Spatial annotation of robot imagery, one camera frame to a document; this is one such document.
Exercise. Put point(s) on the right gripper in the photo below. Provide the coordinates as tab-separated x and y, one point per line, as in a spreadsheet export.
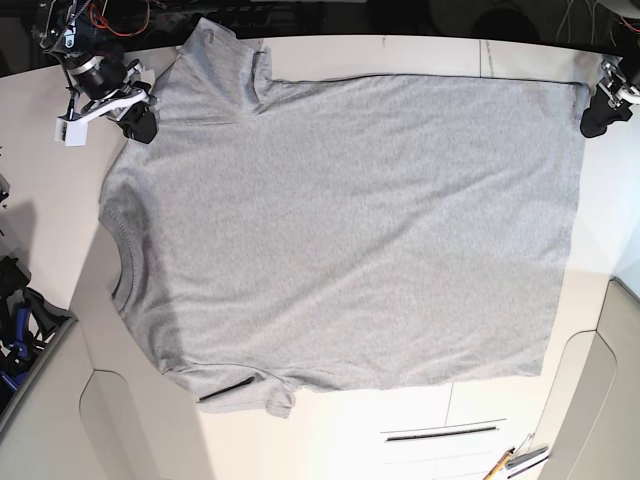
103	86

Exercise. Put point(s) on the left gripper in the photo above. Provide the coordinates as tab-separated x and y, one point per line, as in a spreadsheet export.
620	89

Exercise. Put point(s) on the grey T-shirt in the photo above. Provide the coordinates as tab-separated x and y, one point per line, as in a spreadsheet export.
369	233

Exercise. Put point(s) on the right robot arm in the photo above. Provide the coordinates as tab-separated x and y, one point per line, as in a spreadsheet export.
70	28

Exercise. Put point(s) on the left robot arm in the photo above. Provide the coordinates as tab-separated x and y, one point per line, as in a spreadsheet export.
626	15

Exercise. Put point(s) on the blue and black tool pile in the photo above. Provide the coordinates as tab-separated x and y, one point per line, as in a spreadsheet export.
28	324

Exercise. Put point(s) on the metal binder clip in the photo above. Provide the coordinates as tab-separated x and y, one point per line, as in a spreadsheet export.
523	461

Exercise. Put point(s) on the yellow pencil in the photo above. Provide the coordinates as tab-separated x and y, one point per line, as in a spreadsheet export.
500	464

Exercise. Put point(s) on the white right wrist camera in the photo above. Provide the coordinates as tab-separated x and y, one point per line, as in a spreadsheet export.
72	133

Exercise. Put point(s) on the white cable grommet plate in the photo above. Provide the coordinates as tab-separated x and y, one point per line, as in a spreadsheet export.
444	443

